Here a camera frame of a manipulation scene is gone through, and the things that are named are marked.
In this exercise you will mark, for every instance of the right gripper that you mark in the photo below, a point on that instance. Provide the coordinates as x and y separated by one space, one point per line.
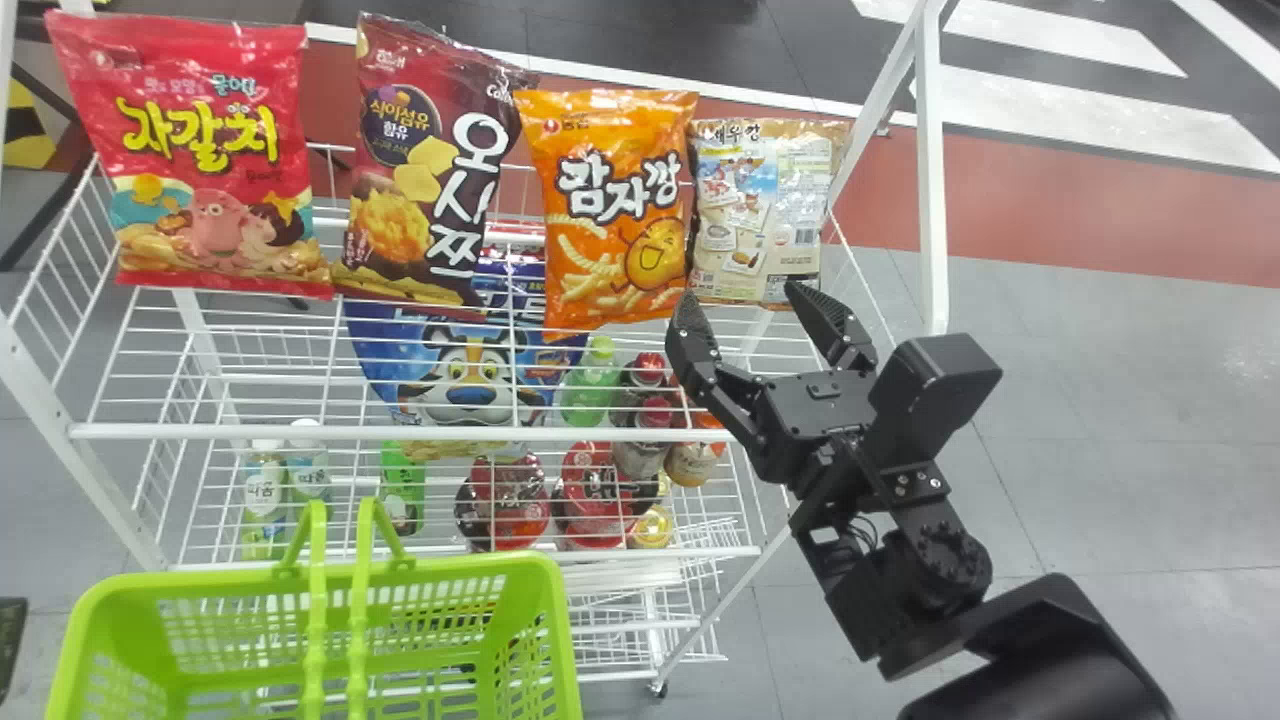
810 420

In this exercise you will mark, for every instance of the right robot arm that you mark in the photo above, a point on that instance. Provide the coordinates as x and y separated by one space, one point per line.
925 590

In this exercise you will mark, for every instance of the green basket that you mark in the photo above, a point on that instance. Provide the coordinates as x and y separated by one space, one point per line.
200 588

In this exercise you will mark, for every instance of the brown bottle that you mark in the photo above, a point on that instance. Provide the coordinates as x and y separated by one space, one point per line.
693 462

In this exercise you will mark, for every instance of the beige snack packet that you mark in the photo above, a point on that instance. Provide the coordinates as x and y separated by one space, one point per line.
765 210

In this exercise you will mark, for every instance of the orange snack packet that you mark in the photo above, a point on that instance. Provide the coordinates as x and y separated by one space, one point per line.
615 210

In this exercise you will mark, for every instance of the yellow can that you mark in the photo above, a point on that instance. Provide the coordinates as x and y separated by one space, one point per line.
652 527

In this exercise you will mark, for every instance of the red noodle cup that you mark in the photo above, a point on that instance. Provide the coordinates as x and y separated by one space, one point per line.
503 505
595 495

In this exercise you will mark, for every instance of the blue cereal bag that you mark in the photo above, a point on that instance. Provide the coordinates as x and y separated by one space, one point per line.
470 375

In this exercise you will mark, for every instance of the maroon snack packet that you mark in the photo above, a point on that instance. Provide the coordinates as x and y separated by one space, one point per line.
440 170

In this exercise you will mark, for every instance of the pale green bottle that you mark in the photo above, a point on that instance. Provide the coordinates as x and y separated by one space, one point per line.
307 470
262 495

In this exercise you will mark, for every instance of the red snack packet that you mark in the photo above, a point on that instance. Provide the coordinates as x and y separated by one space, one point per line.
190 150

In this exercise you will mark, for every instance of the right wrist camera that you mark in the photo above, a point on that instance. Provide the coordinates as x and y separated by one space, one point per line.
935 390

